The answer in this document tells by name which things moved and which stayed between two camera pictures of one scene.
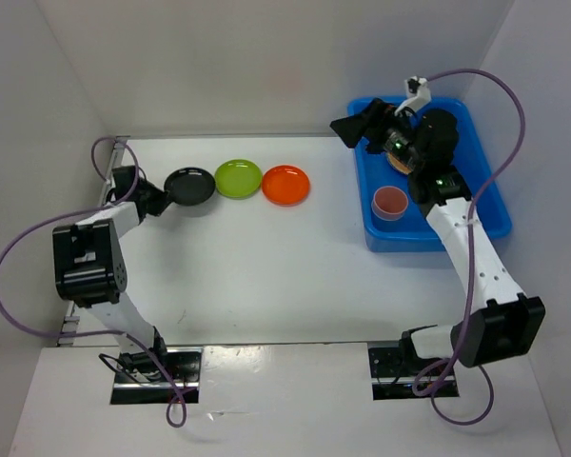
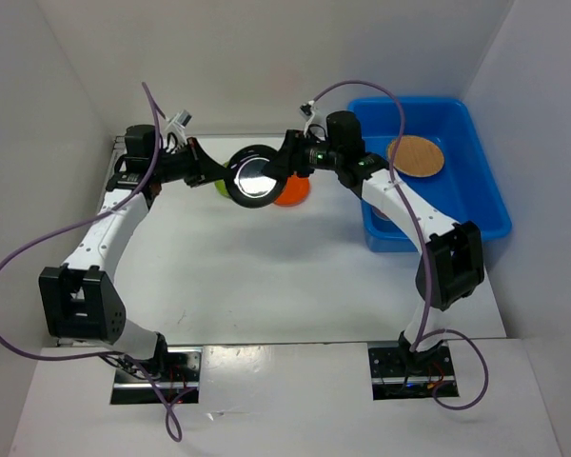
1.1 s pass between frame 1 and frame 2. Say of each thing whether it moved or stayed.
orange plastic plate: stayed
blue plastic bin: stayed
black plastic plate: moved
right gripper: moved
